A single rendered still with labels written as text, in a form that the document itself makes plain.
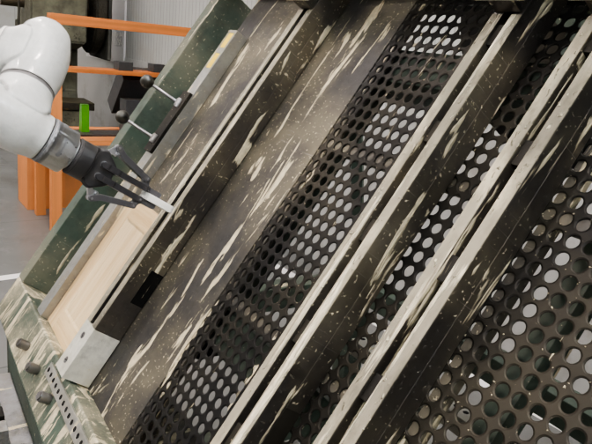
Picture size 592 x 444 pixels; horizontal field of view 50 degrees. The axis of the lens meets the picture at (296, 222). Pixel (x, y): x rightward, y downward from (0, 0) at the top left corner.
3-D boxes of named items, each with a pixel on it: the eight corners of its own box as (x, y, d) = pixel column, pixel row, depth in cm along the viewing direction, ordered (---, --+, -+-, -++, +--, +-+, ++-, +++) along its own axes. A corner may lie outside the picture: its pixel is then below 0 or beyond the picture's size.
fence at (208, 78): (49, 314, 176) (36, 308, 174) (240, 38, 183) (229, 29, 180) (53, 321, 172) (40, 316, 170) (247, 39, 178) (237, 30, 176)
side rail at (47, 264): (49, 290, 200) (18, 275, 193) (243, 10, 207) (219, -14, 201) (54, 297, 195) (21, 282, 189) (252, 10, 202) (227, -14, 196)
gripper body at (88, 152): (64, 174, 118) (107, 197, 123) (86, 135, 119) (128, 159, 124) (54, 171, 124) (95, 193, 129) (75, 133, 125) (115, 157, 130)
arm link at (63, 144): (61, 118, 115) (90, 135, 119) (48, 116, 123) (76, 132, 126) (36, 161, 114) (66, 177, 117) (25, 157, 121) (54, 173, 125)
